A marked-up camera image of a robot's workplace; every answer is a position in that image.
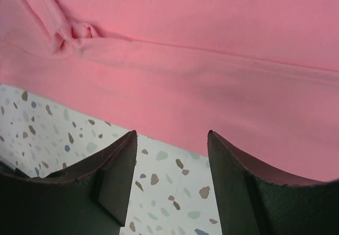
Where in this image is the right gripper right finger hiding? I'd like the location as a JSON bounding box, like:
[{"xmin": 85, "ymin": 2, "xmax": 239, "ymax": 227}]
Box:
[{"xmin": 208, "ymin": 131, "xmax": 338, "ymax": 234}]

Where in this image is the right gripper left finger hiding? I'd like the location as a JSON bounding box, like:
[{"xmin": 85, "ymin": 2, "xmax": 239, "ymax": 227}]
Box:
[{"xmin": 1, "ymin": 131, "xmax": 137, "ymax": 234}]

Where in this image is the pink t shirt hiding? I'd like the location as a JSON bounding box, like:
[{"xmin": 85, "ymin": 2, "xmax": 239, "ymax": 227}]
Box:
[{"xmin": 1, "ymin": 0, "xmax": 338, "ymax": 181}]

